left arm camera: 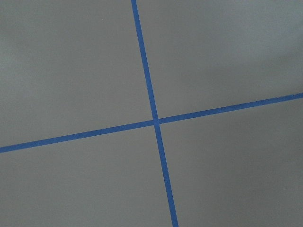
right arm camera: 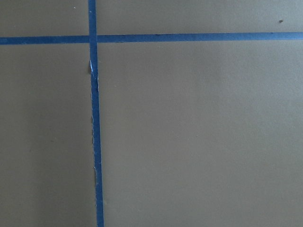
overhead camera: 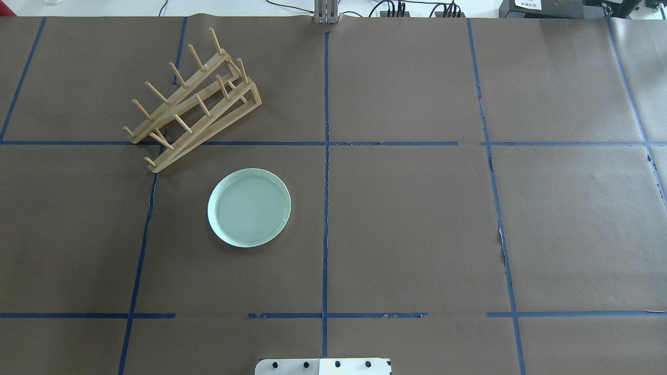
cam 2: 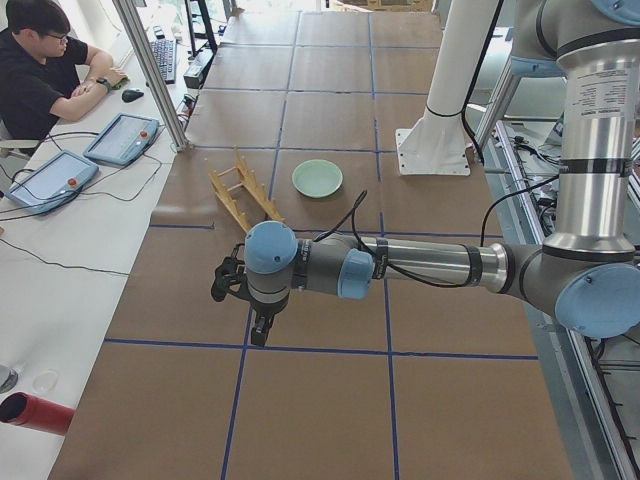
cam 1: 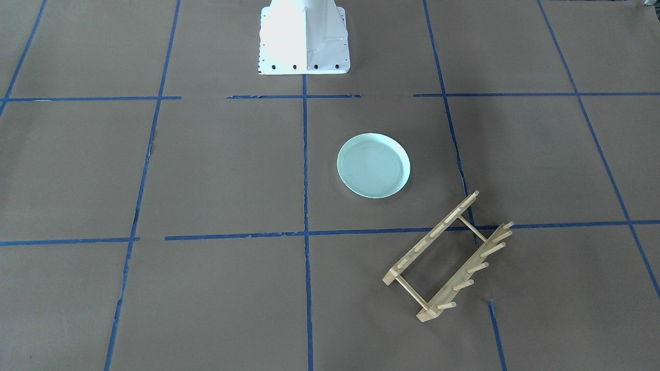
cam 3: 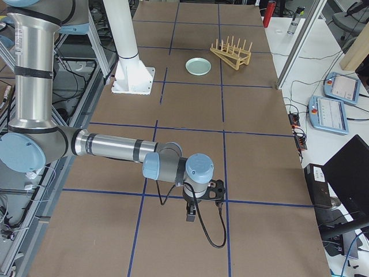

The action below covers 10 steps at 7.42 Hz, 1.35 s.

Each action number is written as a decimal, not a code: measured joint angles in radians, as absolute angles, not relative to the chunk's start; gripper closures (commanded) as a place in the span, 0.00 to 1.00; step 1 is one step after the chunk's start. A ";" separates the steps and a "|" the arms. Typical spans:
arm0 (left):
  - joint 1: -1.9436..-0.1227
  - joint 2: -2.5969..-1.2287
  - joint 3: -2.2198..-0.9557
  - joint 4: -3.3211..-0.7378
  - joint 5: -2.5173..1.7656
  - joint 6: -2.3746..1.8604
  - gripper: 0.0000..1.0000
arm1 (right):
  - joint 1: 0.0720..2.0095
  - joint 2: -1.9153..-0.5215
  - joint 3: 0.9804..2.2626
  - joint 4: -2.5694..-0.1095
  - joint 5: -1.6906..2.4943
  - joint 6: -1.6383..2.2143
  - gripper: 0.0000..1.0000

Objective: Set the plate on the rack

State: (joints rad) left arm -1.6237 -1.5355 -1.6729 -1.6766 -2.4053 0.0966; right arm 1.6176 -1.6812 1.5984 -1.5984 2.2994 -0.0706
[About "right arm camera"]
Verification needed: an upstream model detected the long vertical blue tape line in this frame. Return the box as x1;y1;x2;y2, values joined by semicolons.
88;0;104;227

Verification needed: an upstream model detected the long horizontal blue tape line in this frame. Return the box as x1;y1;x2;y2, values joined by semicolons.
0;32;303;45

